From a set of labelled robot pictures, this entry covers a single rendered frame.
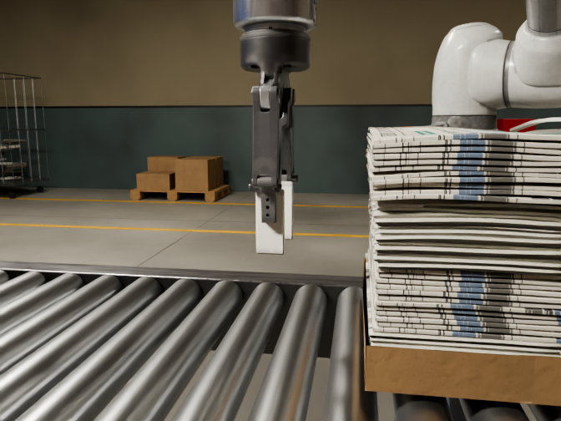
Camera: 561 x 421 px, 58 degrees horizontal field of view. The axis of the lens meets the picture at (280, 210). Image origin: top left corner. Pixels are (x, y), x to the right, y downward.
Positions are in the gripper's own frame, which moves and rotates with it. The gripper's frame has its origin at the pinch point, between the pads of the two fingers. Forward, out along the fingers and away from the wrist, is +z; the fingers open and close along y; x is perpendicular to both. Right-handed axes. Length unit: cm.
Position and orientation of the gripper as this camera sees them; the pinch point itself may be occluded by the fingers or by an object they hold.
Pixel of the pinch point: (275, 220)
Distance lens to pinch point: 57.2
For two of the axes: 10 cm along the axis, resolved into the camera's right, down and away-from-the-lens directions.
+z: 0.0, 9.9, 1.7
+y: 1.5, -1.7, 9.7
